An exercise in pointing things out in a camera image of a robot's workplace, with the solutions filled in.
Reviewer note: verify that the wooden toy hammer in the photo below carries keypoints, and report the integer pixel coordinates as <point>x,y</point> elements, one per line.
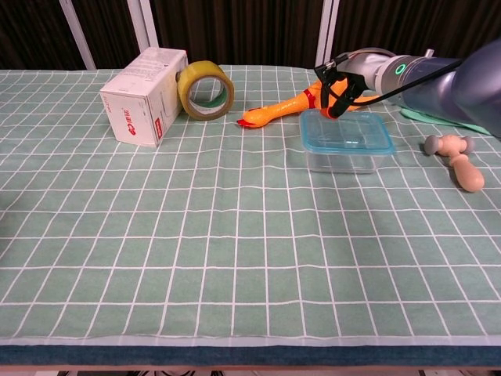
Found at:
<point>466,176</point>

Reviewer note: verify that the green checked tablecloth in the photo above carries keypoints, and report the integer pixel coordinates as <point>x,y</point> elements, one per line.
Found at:
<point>156,235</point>

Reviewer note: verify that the green rubber glove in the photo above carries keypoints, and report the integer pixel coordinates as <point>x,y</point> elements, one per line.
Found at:
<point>430,117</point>

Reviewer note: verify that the black pleated curtain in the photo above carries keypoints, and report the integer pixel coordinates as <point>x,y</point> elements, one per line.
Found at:
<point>235,31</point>

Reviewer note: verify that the blue container lid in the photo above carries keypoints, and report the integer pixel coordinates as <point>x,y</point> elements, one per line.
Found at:
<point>344,133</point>

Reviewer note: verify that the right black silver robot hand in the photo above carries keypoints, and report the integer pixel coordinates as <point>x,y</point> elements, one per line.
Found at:
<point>362,68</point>

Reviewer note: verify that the orange rubber chicken toy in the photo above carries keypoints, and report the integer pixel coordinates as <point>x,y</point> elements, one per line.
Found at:
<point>285,107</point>

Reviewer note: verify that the yellow packing tape roll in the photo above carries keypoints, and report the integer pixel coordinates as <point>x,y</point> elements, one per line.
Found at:
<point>188,82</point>

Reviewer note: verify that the thin white aluminium post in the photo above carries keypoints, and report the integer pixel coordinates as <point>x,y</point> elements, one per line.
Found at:
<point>78,37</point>

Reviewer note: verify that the white cardboard box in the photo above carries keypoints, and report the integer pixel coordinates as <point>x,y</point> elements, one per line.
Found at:
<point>141,90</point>

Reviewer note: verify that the wide white aluminium post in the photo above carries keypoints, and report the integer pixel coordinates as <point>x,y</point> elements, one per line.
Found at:
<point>326,31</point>
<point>145,23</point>

